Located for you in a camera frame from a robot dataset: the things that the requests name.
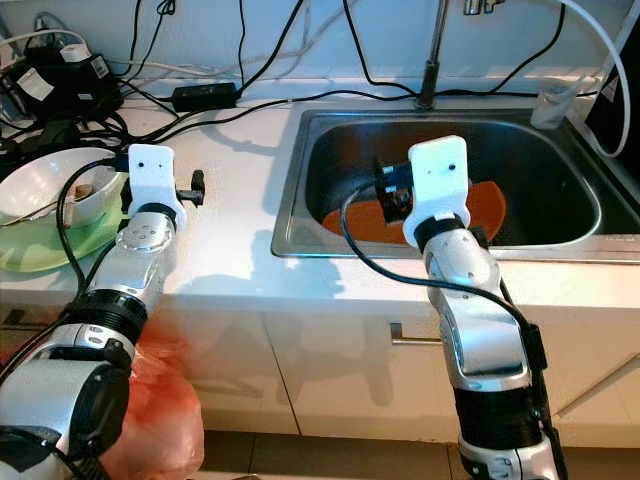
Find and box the black labelled power box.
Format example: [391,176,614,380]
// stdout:
[15,42,123,116]

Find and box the black appliance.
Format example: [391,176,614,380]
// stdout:
[582,55,640,166]

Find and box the light green plate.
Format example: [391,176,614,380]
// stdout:
[0,185,136,274]

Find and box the white water hose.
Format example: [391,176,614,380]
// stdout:
[558,0,631,159]

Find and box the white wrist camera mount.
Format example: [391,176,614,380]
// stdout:
[128,143,187,221]
[403,135,473,251]

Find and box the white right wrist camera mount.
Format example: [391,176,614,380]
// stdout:
[403,135,473,251]

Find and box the white ceramic bowl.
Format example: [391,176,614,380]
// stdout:
[0,150,129,227]

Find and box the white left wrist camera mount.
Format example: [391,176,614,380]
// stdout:
[128,143,187,221]

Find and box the metal kitchen faucet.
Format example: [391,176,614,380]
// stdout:
[415,0,508,109]

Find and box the orange plastic bag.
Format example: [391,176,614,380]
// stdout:
[105,318,206,480]

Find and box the black power strip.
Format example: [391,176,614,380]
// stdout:
[0,115,86,171]

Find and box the silver bar cabinet handle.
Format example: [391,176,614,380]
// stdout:
[390,322,461,348]

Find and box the stainless steel sink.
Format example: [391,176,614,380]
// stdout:
[270,105,640,266]

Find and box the clear plastic cup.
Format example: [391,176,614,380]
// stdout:
[530,78,583,131]

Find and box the black power adapter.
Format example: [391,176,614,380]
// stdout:
[171,82,240,113]

